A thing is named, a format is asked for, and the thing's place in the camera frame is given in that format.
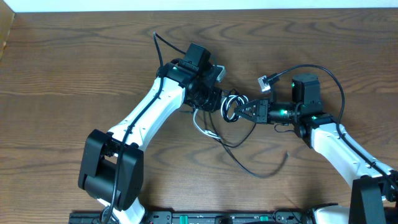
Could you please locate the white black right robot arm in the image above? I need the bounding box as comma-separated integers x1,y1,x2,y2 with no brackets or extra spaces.
234,73,397,223

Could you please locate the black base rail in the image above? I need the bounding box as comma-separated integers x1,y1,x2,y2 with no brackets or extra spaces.
68,210,312,224

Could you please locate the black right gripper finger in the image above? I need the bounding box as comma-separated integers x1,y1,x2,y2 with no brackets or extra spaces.
234,100,259,111
234,110,257,122

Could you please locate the white USB cable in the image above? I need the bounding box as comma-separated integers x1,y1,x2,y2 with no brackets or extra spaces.
192,94,249,140

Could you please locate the thin black USB-C cable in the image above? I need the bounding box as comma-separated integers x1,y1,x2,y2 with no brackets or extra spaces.
207,111,289,179

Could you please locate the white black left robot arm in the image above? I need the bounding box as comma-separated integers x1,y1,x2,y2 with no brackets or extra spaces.
78,44,226,223

